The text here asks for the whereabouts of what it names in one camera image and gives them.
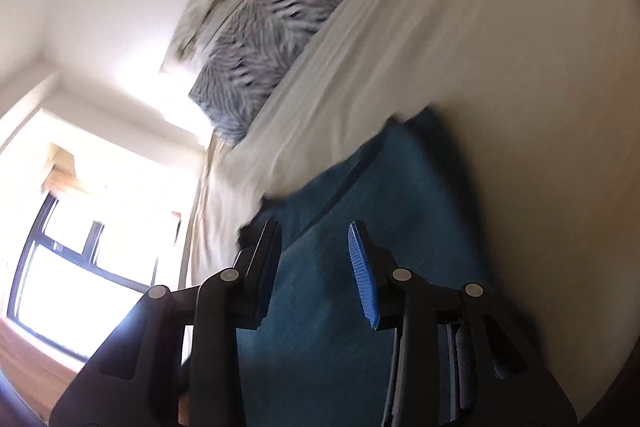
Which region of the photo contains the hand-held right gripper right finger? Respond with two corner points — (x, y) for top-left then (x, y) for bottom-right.
(347, 221), (578, 427)

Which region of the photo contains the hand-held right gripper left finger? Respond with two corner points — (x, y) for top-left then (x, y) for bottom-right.
(50, 219), (283, 427)

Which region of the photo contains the dark green knit sweater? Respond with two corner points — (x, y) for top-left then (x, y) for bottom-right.
(235, 106), (501, 427)

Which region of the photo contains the black framed window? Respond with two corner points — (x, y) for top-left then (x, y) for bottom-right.
(5, 192), (167, 363)

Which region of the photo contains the zebra print pillow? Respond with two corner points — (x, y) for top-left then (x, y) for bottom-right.
(189, 0), (347, 146)

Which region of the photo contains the beige curtain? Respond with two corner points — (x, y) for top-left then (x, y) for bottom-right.
(42, 144), (94, 196)

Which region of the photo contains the bed with beige sheet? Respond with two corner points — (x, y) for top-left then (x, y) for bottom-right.
(187, 0), (640, 427)

